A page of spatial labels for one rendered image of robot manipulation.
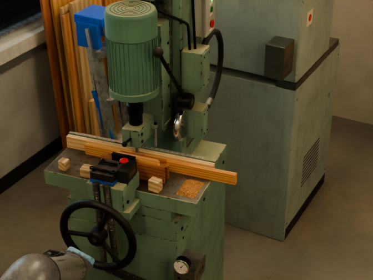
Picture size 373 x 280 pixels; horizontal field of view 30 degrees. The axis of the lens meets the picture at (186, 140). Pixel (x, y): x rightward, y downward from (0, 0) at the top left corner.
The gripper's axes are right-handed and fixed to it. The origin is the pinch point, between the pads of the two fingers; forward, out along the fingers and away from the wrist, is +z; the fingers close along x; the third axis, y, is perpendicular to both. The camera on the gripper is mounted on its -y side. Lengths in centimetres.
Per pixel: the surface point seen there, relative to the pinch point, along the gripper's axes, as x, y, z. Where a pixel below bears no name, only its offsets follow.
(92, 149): 10.2, 33.4, 30.0
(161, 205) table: -24.1, 21.7, 17.8
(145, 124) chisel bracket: -11, 47, 27
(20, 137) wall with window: 112, 2, 142
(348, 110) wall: -57, 31, 277
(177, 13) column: -17, 88, 30
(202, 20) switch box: -23, 86, 41
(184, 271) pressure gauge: -34.9, -0.9, 19.4
